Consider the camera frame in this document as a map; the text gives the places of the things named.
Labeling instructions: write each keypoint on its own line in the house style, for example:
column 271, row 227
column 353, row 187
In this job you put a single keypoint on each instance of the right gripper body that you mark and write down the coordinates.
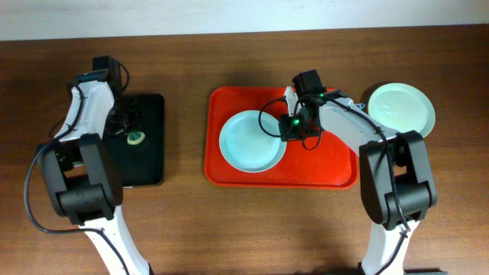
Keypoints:
column 292, row 130

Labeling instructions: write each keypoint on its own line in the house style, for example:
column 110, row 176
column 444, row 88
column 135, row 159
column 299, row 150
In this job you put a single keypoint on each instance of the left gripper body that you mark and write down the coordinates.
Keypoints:
column 124, row 124

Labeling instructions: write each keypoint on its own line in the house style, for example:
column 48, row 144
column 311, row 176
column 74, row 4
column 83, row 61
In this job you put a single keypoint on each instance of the yellow green sponge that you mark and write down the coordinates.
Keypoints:
column 135, row 137

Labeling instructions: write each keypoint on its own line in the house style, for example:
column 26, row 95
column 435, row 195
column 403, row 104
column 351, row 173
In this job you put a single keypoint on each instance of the light blue plate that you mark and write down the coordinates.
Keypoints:
column 246, row 147

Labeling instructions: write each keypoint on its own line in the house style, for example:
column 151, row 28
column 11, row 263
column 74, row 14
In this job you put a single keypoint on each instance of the light green plate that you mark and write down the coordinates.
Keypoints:
column 402, row 107

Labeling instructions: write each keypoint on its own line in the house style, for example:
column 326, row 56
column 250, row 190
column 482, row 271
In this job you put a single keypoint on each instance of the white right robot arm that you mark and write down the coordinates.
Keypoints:
column 397, row 185

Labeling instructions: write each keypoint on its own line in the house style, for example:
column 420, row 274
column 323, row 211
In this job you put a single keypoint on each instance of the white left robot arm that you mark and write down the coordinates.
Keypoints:
column 82, row 182

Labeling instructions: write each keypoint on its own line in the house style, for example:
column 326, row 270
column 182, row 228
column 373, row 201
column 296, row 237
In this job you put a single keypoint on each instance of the black tray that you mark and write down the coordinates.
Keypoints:
column 143, row 164

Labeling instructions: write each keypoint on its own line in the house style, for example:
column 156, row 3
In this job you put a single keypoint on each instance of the red plastic tray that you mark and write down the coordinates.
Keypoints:
column 332, row 165

